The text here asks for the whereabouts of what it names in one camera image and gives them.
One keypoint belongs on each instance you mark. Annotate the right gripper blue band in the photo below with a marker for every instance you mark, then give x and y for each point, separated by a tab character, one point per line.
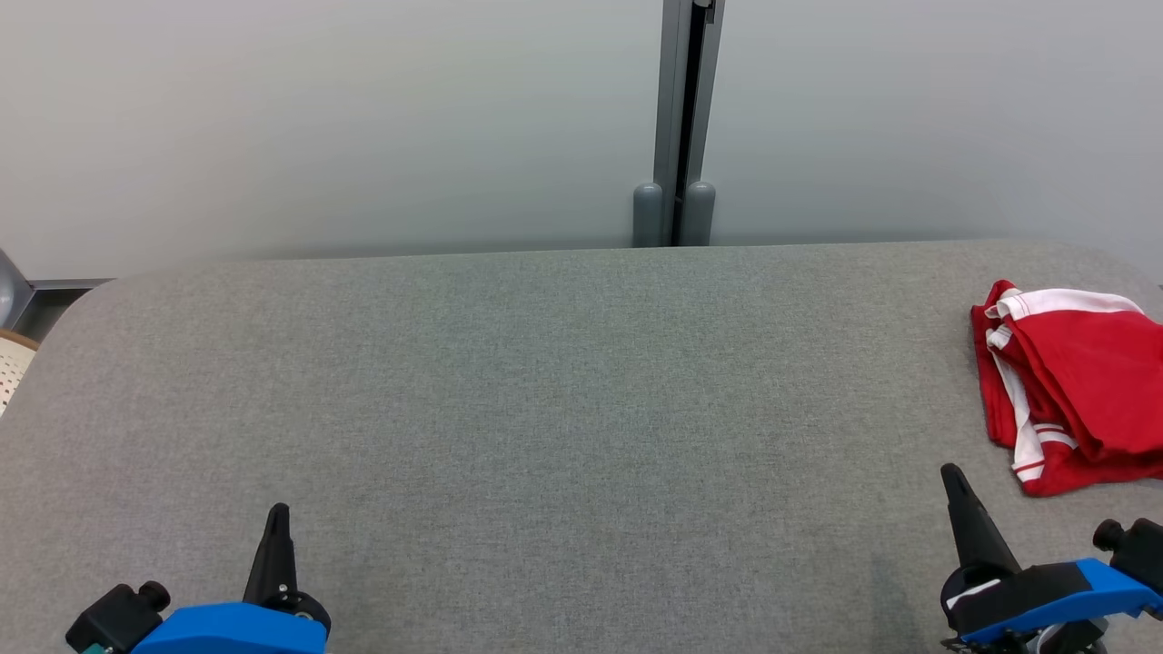
1045	595

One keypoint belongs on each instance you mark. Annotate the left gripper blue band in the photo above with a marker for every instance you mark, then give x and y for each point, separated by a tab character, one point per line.
236	631

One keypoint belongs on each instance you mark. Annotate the grey partition post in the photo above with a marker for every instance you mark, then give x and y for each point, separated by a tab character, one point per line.
11	291
670	91

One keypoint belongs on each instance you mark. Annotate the beige perforated basket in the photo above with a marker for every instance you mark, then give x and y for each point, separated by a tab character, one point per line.
14	372

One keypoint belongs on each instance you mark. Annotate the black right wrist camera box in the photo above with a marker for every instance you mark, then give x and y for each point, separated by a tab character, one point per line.
1140	549

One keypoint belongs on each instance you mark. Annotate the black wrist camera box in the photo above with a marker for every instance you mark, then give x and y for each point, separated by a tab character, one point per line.
1140	549
109	622

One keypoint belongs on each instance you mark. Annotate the crimson garment with white patches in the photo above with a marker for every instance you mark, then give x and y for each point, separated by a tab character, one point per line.
985	381

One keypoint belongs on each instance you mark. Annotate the grey fabric upholstered surface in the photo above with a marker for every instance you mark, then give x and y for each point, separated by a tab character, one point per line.
545	409

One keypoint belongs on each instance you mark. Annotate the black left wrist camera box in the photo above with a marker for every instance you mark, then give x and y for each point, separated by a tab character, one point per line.
109	622

